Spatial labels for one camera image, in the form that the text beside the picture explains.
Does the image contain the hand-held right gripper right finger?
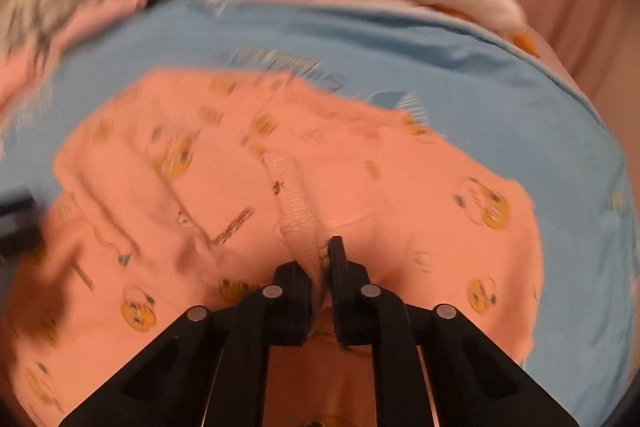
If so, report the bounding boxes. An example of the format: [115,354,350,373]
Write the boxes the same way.
[326,235,583,427]

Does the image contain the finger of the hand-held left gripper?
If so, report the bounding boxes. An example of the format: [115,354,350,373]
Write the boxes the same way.
[0,188,43,260]

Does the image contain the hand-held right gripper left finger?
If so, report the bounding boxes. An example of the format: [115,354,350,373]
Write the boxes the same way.
[59,261,315,427]

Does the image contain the pink printed baby garment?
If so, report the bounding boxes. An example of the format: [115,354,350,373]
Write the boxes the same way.
[0,68,546,427]

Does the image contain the blue floral bed sheet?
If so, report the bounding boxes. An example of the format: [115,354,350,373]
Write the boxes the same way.
[0,0,633,427]

